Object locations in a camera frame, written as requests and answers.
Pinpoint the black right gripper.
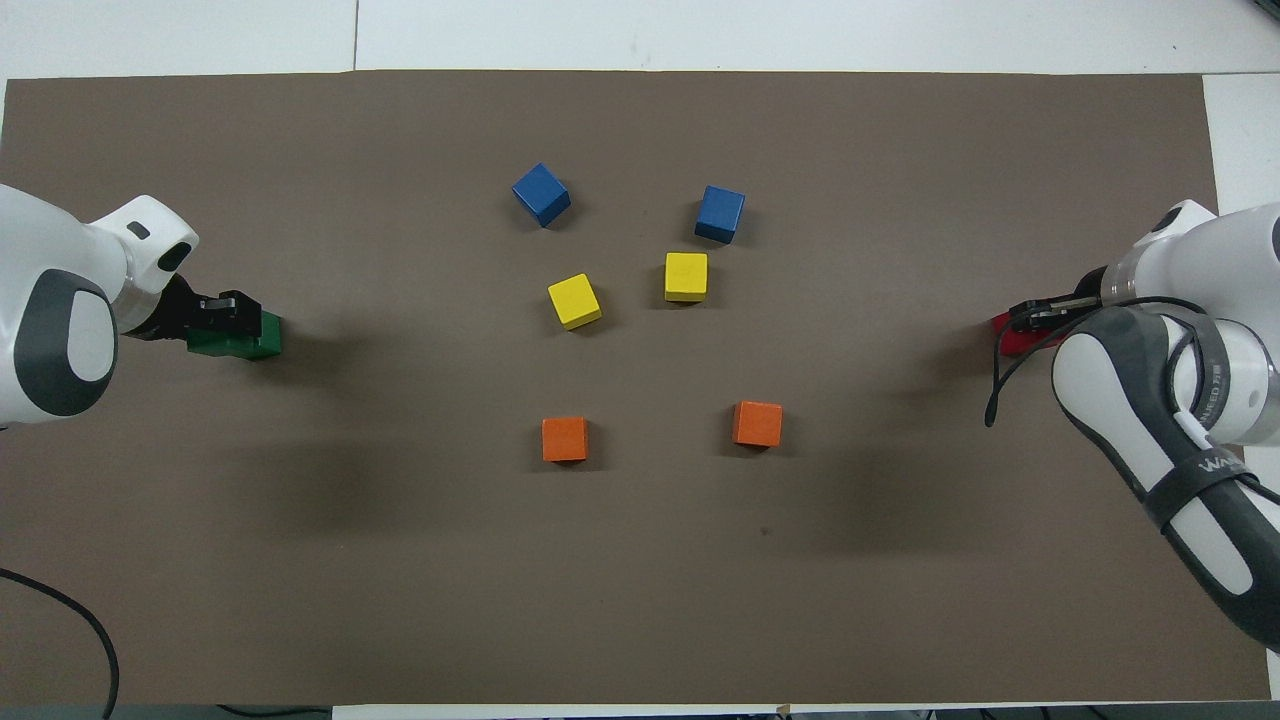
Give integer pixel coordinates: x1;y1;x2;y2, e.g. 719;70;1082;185
1008;265;1109;336

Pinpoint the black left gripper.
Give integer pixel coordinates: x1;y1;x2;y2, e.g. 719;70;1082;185
125;270;263;341

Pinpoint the orange wooden block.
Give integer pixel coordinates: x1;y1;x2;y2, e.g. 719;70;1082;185
732;400;784;449
541;416;590;464

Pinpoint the blue wooden block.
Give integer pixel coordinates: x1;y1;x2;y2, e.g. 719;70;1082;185
694;185;747;246
512;163;572;229

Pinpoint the yellow wooden block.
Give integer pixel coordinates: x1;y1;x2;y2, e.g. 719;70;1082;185
547;273;604;331
664;252;709;304

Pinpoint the brown table mat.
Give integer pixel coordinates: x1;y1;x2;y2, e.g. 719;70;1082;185
0;70;1273;706

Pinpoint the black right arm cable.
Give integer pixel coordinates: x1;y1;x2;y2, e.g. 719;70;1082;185
985;297;1216;429

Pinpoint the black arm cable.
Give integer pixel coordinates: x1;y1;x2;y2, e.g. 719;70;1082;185
985;297;1216;429
0;568;121;720

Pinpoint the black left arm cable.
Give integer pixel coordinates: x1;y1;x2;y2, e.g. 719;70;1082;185
0;568;121;720

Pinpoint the thin black loose cable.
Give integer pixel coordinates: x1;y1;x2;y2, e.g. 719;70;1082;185
215;703;333;720

